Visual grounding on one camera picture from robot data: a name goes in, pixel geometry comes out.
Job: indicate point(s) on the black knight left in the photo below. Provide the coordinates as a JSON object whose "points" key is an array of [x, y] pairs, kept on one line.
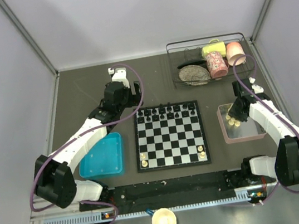
{"points": [[146, 111]]}

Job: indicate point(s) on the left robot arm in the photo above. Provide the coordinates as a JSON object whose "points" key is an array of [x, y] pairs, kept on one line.
{"points": [[53, 180]]}

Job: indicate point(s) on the grey cable duct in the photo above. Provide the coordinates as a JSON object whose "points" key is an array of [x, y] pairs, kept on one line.
{"points": [[93, 218]]}

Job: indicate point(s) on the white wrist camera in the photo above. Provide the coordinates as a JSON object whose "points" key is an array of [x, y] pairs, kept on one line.
{"points": [[256, 88], [119, 75]]}

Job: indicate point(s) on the pink plastic tray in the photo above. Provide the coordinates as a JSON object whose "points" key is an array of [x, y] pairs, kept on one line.
{"points": [[247, 131]]}

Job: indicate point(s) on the white king piece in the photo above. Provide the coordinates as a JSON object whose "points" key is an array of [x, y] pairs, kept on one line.
{"points": [[237, 123]]}

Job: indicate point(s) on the white rook corner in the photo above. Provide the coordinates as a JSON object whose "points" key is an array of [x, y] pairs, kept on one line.
{"points": [[202, 154], [144, 163]]}

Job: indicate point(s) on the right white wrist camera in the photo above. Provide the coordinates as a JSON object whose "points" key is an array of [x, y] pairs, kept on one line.
{"points": [[256, 88]]}

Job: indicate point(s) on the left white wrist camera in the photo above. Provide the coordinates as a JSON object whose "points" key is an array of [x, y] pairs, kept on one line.
{"points": [[119, 75]]}

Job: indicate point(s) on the black white chess board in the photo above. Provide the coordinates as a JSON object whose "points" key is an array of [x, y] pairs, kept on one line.
{"points": [[172, 141]]}

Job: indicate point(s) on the light pink cup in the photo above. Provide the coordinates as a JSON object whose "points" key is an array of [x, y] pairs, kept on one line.
{"points": [[235, 54]]}

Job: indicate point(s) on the yellow mug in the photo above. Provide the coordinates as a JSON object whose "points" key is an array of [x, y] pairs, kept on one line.
{"points": [[214, 45]]}

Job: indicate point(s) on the black bishop left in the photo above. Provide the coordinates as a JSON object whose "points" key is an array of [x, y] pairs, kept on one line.
{"points": [[154, 111]]}

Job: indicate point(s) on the white queen piece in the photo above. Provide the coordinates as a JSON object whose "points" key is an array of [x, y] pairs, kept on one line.
{"points": [[231, 122]]}

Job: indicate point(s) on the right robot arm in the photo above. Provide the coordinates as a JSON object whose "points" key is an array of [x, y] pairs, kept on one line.
{"points": [[252, 103]]}

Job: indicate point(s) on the blue plastic tray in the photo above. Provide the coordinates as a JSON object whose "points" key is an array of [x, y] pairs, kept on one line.
{"points": [[104, 159]]}

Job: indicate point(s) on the pink patterned mug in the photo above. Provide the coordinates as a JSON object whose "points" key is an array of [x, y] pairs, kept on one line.
{"points": [[217, 67]]}

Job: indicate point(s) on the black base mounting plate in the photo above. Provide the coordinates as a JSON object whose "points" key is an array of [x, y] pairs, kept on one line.
{"points": [[223, 180]]}

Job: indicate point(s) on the speckled ceramic plate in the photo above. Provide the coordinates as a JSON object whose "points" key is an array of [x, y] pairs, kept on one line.
{"points": [[194, 75]]}

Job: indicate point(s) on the white rook right corner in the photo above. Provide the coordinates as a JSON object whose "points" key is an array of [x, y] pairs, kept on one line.
{"points": [[202, 154]]}

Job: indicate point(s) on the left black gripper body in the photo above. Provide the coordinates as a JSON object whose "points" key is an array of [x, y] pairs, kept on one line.
{"points": [[130, 100]]}

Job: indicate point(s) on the cream white bowl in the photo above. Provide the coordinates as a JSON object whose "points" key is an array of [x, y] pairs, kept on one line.
{"points": [[164, 216]]}

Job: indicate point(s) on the black wire dish rack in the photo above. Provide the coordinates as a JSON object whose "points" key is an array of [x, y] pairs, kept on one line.
{"points": [[200, 61]]}

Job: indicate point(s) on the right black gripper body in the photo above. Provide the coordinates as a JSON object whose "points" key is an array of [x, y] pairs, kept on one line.
{"points": [[234, 112]]}

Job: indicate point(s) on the white rook left corner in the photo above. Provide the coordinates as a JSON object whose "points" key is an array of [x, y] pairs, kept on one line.
{"points": [[144, 163]]}

